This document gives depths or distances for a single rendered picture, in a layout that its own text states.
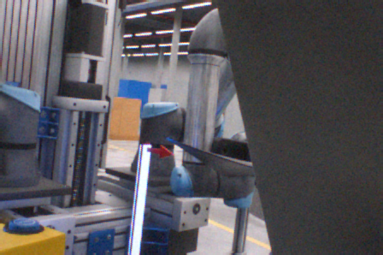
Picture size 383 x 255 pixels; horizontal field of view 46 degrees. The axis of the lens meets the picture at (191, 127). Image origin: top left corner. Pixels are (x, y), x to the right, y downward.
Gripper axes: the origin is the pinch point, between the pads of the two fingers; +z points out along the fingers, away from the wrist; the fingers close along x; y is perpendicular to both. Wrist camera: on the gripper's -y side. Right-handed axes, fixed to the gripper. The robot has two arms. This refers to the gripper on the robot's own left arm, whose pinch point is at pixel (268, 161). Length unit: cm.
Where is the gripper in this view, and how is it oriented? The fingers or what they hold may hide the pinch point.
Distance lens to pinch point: 87.8
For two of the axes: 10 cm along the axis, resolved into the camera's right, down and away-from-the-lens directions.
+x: -2.2, 9.8, 0.4
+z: 1.0, 0.6, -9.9
